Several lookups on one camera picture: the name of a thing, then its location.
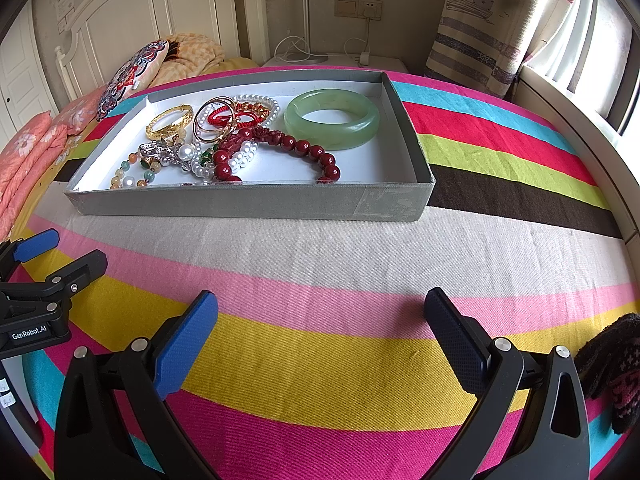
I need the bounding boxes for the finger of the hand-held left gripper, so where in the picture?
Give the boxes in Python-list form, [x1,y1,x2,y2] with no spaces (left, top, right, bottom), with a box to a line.
[0,250,108,318]
[0,228,61,281]

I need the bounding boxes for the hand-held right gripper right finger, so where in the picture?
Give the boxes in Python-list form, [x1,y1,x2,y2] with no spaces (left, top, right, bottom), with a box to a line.
[424,287,591,480]

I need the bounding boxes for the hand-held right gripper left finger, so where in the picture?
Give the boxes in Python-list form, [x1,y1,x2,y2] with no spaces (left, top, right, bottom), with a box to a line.
[54,290,219,480]

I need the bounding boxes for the multicolour bead bracelet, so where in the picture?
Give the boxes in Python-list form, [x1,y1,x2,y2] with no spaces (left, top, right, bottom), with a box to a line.
[110,152,161,190]

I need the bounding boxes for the silver brooch with pearl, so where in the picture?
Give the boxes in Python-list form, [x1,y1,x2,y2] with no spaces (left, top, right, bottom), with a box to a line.
[137,141,198,172]

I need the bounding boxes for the gold bangle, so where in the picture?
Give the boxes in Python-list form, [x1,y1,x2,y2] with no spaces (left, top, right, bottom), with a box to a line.
[146,104,195,142]

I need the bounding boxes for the rose gold ring bangles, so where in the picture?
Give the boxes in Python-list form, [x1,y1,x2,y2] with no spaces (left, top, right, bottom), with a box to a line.
[192,96,238,145]

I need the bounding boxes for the grey cardboard box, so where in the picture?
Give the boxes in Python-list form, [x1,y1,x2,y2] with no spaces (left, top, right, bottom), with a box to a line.
[65,69,435,223]

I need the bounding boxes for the red cord bracelet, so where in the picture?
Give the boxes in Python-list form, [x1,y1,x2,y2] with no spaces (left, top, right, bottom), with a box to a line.
[206,101,271,133]

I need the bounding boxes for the dark red bead bracelet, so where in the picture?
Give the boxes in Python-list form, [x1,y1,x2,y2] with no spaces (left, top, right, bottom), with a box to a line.
[212,127,342,184]

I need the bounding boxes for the green jade bangle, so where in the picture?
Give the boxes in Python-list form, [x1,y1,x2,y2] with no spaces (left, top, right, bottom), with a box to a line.
[284,88,381,150]

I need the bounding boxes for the white pearl necklace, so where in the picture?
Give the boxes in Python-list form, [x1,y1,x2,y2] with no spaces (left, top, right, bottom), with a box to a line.
[192,94,280,183]

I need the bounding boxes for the pink floral quilt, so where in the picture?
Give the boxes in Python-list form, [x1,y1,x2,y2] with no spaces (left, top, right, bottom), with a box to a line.
[0,92,108,241]

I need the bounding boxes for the colourful striped cloth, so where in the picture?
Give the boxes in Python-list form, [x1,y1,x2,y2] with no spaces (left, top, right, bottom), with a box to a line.
[10,66,626,480]

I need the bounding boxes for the black knitted glove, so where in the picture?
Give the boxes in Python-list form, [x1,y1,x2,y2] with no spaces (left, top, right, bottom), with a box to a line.
[574,312,640,436]

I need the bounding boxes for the white door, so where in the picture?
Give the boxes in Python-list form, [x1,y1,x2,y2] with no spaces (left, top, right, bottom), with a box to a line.
[0,22,60,133]

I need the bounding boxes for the round patterned cushion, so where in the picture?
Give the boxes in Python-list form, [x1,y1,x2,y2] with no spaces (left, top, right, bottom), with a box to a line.
[97,39,171,121]

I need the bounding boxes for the orange checked blanket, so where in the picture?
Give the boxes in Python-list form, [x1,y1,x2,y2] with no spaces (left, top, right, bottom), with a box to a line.
[150,32,228,88]

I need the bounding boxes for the white window sill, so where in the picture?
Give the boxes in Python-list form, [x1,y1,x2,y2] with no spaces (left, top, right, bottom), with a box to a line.
[515,67,640,246]

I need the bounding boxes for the yellow floral bedsheet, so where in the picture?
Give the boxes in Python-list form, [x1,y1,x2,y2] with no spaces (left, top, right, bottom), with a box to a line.
[215,57,261,77]

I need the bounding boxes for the white wooden headboard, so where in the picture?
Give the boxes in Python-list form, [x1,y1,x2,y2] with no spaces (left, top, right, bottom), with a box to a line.
[54,0,271,111]

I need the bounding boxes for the white nightstand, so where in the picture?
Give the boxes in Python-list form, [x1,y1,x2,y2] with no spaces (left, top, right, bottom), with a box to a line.
[261,52,407,77]

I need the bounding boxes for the printed beige curtain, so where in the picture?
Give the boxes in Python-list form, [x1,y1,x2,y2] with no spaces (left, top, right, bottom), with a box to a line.
[425,0,556,101]

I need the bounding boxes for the window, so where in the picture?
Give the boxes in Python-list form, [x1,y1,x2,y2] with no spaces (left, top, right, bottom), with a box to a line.
[607,10,640,141]

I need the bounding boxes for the white sheer curtain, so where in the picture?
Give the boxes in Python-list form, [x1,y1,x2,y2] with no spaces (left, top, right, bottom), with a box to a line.
[525,0,636,126]

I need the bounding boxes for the white floor lamp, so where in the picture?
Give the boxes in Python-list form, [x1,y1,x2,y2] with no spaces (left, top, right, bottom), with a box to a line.
[285,0,331,65]

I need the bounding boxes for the white charger with cable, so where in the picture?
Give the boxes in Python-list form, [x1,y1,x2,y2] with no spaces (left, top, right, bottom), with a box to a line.
[345,17,372,67]

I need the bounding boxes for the white coiled cable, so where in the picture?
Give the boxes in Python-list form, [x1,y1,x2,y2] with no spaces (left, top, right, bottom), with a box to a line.
[274,35,311,63]

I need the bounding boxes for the beige wall socket panel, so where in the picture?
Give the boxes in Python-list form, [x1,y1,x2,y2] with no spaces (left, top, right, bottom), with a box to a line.
[334,0,383,22]

